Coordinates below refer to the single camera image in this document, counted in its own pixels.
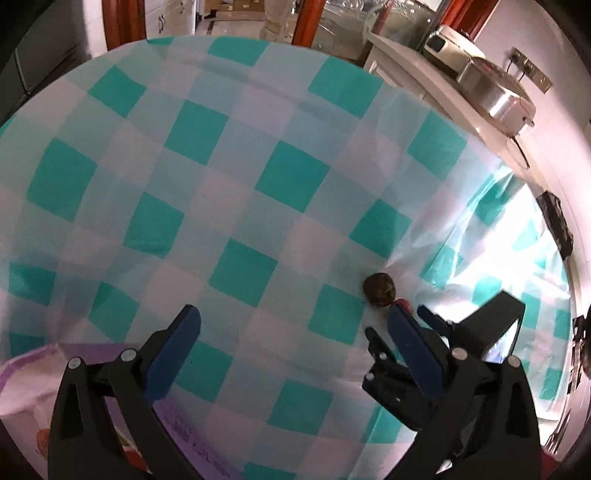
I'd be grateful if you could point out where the grey cabinet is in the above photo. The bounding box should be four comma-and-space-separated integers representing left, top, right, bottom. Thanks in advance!
11, 0, 93, 100

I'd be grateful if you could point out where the black power cable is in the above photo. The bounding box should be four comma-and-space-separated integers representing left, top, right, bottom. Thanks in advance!
508, 131, 532, 170

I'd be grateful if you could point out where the clear glass bowl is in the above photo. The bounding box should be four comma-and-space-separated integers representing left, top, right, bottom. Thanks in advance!
318, 0, 437, 52

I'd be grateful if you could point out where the dark object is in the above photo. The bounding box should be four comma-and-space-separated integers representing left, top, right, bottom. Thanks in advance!
538, 191, 574, 258

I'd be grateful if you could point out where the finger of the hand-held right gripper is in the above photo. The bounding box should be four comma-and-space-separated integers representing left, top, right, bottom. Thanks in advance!
417, 305, 456, 345
361, 327, 433, 431

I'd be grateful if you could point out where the silver countertop appliance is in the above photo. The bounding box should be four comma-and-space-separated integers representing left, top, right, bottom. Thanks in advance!
424, 24, 486, 79

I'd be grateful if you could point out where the teal checkered tablecloth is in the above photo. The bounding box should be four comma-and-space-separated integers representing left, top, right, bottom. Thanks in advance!
0, 34, 573, 480

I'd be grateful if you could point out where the metal wall socket plate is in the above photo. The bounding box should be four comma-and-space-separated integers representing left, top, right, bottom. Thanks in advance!
509, 46, 553, 92

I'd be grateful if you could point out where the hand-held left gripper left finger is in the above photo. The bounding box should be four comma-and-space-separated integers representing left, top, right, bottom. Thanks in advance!
47, 304, 204, 480

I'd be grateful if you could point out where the wooden door frame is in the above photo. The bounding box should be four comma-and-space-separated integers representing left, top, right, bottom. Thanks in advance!
103, 0, 147, 52

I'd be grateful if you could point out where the silver electric grill pan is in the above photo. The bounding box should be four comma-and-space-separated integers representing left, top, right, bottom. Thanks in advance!
457, 58, 537, 138

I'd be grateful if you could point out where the white counter cabinet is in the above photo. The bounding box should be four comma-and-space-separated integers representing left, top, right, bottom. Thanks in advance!
362, 31, 532, 185

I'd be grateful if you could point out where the wooden post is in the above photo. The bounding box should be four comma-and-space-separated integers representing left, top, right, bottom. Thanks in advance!
292, 0, 326, 47

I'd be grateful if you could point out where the small dark wrinkled fruit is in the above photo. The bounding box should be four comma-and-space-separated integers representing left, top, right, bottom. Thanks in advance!
363, 272, 397, 308

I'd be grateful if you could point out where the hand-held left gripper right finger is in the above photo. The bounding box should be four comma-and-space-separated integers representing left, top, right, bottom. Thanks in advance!
387, 306, 542, 480

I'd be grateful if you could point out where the purple storage box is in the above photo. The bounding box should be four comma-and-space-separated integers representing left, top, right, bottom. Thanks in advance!
0, 343, 243, 480

